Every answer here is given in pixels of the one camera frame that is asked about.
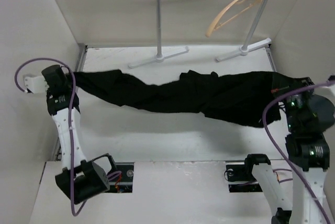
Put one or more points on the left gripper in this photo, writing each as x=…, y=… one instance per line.
x=49, y=92

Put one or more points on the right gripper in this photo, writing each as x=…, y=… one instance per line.
x=280, y=83

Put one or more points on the black trousers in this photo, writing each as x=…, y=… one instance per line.
x=237, y=98

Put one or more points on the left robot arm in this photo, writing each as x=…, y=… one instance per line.
x=80, y=178

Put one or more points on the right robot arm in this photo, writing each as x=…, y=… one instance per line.
x=308, y=116

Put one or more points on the beige plastic hanger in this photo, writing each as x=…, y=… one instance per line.
x=229, y=13

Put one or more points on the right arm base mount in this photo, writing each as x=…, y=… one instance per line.
x=239, y=180

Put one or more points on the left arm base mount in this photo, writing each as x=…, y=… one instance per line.
x=121, y=178

